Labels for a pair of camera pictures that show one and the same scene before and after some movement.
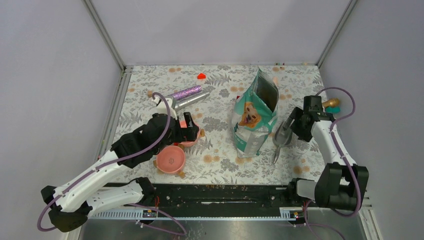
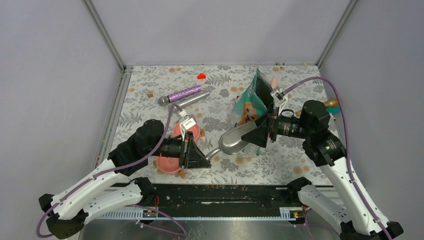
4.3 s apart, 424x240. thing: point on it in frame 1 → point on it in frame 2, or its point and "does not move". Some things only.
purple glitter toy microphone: [187, 92] does not move
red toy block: [201, 76] does not move
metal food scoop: [281, 137] → [231, 142]
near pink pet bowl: [170, 159] does not move
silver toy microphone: [177, 104] does not move
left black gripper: [188, 134] → [191, 155]
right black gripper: [297, 113] → [259, 135]
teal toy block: [334, 110] does not move
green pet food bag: [254, 115] does not move
